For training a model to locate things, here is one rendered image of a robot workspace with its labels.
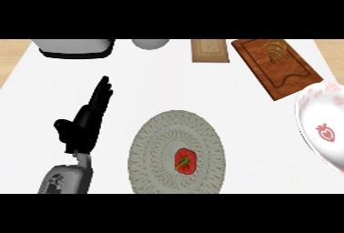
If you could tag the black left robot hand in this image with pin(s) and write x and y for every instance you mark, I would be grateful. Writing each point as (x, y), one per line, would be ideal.
(84, 121)

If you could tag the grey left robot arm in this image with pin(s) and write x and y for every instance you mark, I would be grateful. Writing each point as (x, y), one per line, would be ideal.
(66, 179)

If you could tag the round grey woven placemat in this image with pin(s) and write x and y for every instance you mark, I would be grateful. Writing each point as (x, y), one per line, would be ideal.
(153, 157)

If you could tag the white bowl with strawberry print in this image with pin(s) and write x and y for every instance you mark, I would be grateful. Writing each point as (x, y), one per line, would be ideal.
(324, 127)

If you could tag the grey appliance with black base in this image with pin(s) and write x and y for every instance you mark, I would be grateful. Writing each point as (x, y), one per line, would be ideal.
(73, 48)

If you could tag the red bell pepper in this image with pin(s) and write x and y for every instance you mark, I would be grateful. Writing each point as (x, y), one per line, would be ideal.
(184, 160)

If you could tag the grey rounded object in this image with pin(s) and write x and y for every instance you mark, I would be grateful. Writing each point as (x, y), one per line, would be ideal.
(149, 44)

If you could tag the tan rectangular block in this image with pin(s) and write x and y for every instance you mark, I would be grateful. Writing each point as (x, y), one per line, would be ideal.
(209, 51)

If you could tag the brown wooden cutting board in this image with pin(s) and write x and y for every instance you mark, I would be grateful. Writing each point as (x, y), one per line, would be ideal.
(286, 71)

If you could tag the golden croissant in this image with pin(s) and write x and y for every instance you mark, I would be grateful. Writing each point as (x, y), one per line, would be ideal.
(276, 51)

